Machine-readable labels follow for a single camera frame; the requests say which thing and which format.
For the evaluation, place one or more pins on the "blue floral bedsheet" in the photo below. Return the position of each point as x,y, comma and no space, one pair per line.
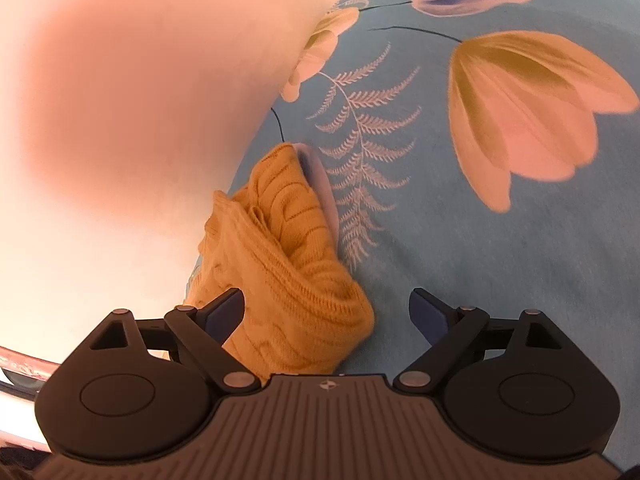
425,240

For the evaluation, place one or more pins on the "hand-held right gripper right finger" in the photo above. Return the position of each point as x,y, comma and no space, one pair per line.
427,317

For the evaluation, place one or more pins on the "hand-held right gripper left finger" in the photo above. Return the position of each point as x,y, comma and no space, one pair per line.
225,317

